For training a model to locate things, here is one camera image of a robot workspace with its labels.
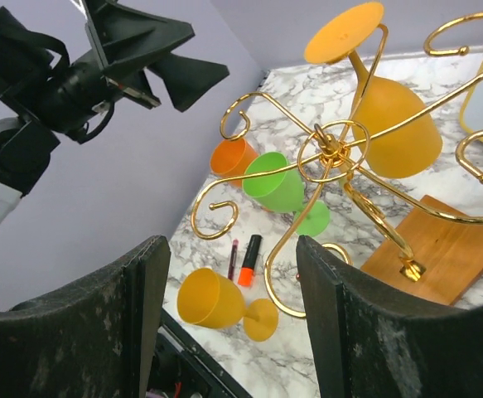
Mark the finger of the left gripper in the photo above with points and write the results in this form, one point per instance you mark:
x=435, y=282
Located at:
x=125, y=40
x=187, y=79

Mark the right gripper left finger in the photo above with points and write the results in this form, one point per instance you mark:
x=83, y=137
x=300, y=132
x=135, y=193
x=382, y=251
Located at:
x=94, y=337

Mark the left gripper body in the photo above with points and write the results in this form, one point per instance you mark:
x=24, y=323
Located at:
x=88, y=96

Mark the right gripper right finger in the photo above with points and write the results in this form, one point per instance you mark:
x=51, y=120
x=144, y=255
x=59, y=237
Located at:
x=371, y=340

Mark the yellow plastic wine glass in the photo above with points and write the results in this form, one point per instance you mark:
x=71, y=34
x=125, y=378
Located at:
x=209, y=300
x=378, y=103

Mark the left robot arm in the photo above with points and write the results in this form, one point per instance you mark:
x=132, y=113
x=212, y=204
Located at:
x=50, y=95

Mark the orange plastic wine glass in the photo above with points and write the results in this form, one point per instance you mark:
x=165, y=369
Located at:
x=232, y=157

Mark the yellow plastic wine glass front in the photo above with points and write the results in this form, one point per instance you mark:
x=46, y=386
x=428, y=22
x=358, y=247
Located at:
x=209, y=300

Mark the green plastic wine glass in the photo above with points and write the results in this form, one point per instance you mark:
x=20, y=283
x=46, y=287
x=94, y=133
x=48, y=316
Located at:
x=284, y=193

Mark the orange black highlighter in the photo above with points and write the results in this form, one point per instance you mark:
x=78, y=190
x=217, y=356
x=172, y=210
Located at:
x=246, y=274

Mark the dark red pen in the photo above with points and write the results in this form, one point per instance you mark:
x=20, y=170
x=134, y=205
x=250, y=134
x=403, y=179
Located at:
x=232, y=259

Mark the black front rail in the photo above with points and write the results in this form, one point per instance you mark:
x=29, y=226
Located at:
x=181, y=367

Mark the gold wire wine glass rack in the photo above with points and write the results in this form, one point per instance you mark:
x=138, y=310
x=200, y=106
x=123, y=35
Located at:
x=334, y=156

